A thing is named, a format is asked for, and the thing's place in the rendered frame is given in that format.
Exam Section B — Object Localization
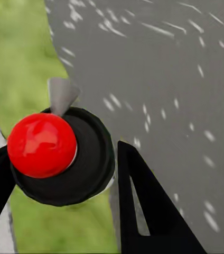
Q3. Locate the insectifuge atomizer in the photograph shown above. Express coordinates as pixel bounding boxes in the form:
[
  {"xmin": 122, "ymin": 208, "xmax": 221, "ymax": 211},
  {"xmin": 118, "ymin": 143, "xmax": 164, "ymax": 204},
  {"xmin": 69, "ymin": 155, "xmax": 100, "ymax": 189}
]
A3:
[{"xmin": 7, "ymin": 77, "xmax": 117, "ymax": 207}]

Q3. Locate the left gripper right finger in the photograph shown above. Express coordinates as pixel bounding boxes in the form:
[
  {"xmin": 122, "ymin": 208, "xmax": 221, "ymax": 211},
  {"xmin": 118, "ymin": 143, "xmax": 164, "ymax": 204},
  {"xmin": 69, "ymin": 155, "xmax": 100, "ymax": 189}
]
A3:
[{"xmin": 117, "ymin": 141, "xmax": 207, "ymax": 254}]

